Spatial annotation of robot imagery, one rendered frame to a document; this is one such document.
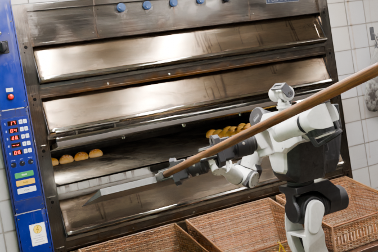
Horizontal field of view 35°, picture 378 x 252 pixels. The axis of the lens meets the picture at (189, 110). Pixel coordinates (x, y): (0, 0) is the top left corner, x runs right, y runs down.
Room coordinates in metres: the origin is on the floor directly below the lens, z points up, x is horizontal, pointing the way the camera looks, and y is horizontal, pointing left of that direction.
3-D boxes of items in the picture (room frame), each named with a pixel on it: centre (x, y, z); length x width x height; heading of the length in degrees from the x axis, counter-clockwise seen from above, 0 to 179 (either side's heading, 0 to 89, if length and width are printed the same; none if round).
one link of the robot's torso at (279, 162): (2.63, -0.46, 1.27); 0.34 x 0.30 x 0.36; 22
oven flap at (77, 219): (3.41, -0.09, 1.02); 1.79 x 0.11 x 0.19; 116
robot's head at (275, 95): (2.61, -0.40, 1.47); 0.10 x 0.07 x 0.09; 22
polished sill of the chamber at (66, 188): (3.43, -0.08, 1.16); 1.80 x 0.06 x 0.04; 116
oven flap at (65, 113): (3.41, -0.09, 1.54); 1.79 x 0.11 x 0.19; 116
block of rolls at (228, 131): (4.06, -0.42, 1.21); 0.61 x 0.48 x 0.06; 26
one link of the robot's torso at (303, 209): (2.61, -0.44, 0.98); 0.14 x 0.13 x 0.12; 26
